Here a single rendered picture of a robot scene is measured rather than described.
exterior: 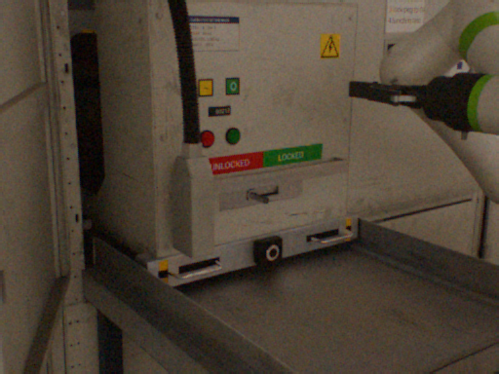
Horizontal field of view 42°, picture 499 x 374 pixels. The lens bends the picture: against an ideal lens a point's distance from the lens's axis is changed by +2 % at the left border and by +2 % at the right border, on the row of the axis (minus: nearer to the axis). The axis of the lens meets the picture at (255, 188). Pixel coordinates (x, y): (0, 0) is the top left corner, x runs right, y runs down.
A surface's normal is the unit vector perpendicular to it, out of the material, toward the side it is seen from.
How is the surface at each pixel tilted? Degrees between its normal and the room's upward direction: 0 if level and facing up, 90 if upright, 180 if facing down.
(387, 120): 90
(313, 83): 90
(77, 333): 90
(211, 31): 90
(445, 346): 0
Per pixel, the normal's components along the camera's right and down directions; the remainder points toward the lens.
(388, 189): 0.61, 0.21
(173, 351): -0.80, 0.14
